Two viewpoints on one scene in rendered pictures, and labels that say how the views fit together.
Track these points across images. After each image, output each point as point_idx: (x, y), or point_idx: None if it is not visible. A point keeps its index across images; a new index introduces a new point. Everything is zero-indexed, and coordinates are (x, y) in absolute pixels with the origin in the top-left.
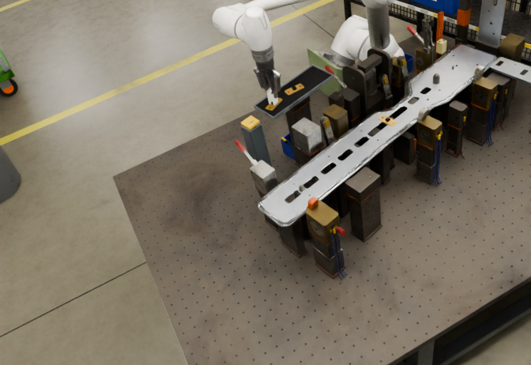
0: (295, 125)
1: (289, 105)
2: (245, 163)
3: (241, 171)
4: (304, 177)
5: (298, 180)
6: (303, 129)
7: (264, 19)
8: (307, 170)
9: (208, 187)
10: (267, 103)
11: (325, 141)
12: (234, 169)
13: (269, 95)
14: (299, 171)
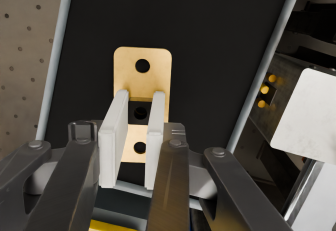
0: (286, 130)
1: (251, 96)
2: (34, 46)
3: (44, 71)
4: (327, 208)
5: (313, 223)
6: (335, 144)
7: None
8: (326, 183)
9: (12, 140)
10: (96, 113)
11: (334, 42)
12: (25, 74)
13: (121, 146)
14: (306, 197)
